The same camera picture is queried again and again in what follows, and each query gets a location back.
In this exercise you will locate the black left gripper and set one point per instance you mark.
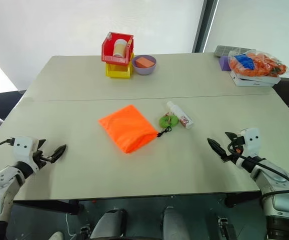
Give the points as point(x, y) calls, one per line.
point(41, 158)

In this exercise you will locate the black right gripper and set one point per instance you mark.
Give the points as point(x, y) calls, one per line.
point(235, 147)

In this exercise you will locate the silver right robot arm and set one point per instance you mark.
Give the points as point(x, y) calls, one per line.
point(277, 190)

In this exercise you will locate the clear bag of orange items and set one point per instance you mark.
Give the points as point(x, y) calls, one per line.
point(267, 63)

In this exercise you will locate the white spray bottle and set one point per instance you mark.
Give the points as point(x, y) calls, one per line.
point(180, 115)

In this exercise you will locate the green round toy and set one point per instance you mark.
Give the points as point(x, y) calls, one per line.
point(168, 120)

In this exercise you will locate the white flat box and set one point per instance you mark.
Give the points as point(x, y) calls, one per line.
point(254, 82)

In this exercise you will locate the purple small container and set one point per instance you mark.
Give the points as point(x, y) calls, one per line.
point(224, 63)

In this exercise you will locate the white shoe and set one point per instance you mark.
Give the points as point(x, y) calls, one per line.
point(55, 235)

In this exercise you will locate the grey grid tray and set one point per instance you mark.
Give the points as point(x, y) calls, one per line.
point(223, 50)

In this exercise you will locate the dark rounded grey shape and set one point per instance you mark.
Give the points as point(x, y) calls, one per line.
point(174, 223)
point(109, 225)

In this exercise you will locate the yellow plastic storage bin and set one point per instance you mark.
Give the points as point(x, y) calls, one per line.
point(118, 71)

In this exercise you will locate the purple bowl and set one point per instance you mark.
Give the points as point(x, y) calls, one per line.
point(143, 70)

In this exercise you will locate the orange sponge block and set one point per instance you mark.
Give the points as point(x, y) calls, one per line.
point(144, 62)

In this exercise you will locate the red plastic storage bin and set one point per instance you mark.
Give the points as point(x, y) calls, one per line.
point(108, 51)

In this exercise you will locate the beige tape roll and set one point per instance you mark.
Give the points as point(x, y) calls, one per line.
point(119, 48)

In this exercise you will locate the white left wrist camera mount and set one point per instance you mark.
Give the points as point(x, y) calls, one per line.
point(22, 146)

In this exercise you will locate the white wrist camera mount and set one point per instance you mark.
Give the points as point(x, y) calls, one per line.
point(251, 141)
point(22, 146)

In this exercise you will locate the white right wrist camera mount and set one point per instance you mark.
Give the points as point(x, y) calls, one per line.
point(251, 141)

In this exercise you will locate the black table bracket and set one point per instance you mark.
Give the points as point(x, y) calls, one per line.
point(239, 198)
point(47, 206)

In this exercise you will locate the dark window frame pillar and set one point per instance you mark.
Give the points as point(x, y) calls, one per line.
point(204, 25)

